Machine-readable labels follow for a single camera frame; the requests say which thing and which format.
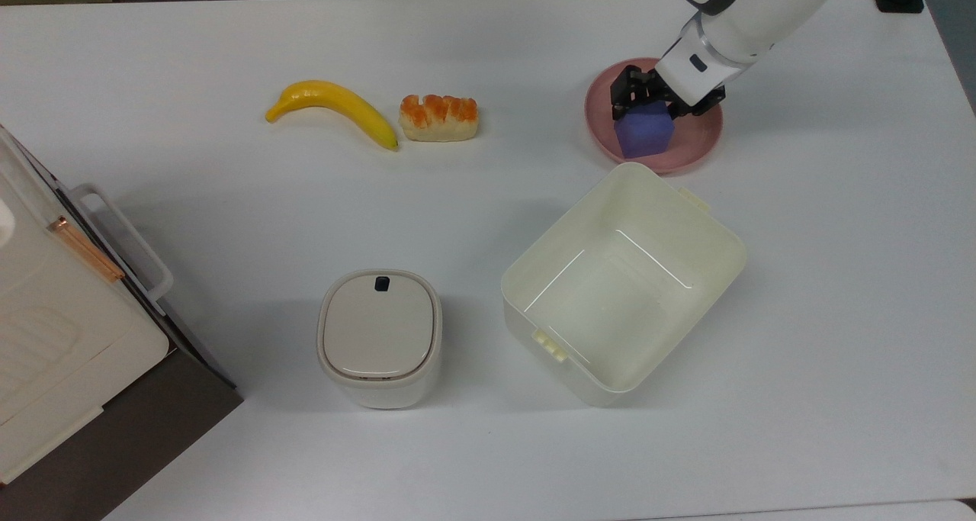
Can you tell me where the pink plate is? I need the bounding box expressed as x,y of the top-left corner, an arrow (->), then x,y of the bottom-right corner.
584,57 -> 724,175

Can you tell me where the cream plastic storage box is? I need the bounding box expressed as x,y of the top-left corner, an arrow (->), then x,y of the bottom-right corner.
0,124 -> 170,485

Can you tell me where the small beige lidded trash can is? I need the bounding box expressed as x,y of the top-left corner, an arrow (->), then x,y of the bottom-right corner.
316,269 -> 443,410

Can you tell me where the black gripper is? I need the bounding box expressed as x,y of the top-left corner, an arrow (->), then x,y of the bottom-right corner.
610,65 -> 725,121

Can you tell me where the orange tape strip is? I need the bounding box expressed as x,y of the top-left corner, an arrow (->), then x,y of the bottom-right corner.
47,216 -> 125,282

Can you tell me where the cream open plastic bin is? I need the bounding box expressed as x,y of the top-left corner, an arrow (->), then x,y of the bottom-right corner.
500,162 -> 748,408

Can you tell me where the yellow toy banana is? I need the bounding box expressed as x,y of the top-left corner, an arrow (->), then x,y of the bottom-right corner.
265,79 -> 400,152

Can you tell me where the toy bread with orange glaze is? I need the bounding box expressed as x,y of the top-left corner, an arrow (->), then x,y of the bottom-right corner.
399,94 -> 480,142

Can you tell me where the purple cube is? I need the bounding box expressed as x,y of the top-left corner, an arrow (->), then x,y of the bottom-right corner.
614,100 -> 676,159

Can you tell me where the white drawer handle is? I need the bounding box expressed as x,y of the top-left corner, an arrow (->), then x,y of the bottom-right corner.
61,183 -> 175,314

